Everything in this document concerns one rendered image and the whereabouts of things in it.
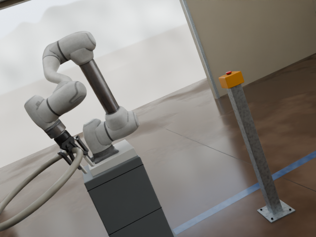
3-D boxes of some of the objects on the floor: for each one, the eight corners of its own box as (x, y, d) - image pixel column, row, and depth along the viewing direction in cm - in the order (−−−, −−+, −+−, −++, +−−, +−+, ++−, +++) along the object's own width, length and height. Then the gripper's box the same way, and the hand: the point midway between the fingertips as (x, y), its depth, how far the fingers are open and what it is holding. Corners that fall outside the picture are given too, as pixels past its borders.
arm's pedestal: (115, 253, 252) (75, 169, 236) (168, 224, 263) (133, 141, 247) (126, 292, 204) (76, 189, 189) (190, 254, 215) (148, 154, 200)
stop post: (296, 211, 217) (249, 67, 195) (271, 223, 214) (221, 79, 193) (279, 200, 236) (235, 68, 215) (256, 211, 234) (210, 78, 212)
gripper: (68, 123, 154) (97, 158, 161) (43, 146, 143) (74, 182, 151) (75, 121, 148) (104, 157, 155) (48, 145, 138) (81, 182, 145)
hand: (85, 164), depth 152 cm, fingers closed on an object, 4 cm apart
